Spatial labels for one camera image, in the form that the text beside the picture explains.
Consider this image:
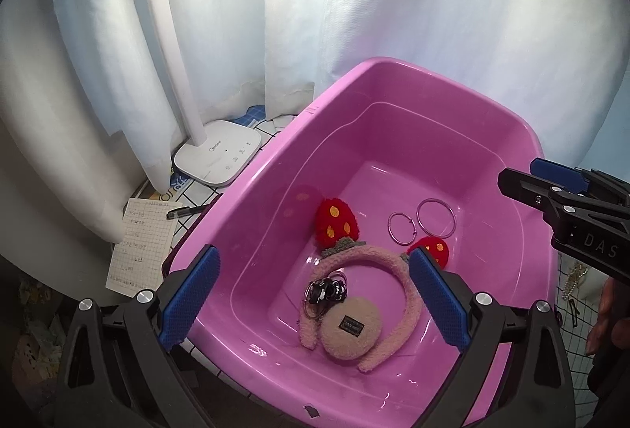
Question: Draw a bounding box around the black pen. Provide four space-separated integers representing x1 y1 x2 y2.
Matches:
167 204 209 220

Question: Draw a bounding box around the handwritten paper note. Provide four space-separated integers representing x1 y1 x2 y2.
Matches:
106 199 182 297

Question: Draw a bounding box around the black charm keychain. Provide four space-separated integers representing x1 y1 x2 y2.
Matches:
303 271 348 319

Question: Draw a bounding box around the person's right hand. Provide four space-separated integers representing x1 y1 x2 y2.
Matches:
586 278 629 356

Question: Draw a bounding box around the white desk lamp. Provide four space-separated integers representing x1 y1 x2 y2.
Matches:
147 0 265 187

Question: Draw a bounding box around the pink strawberry plush headband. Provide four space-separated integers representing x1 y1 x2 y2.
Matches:
298 198 450 374

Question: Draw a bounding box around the white curtain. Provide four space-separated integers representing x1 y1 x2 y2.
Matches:
1 0 629 242

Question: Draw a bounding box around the brown hair clip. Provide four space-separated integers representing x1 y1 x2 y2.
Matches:
567 298 580 329

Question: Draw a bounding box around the white black grid tablecloth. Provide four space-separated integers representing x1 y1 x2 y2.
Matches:
132 105 296 250

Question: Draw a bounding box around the small silver bangle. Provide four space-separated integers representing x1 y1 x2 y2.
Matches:
387 211 417 247

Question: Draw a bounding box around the pink plastic tub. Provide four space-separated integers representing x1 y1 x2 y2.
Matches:
173 58 556 427

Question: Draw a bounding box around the beige fuzzy round pouch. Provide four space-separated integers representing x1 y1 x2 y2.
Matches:
319 297 382 361

